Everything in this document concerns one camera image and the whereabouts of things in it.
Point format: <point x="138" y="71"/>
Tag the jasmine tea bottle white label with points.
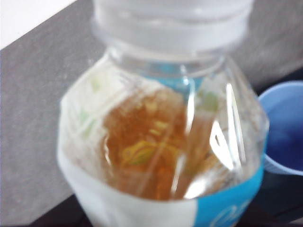
<point x="154" y="142"/>

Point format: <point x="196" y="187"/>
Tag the blue ribbed cup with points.
<point x="284" y="132"/>

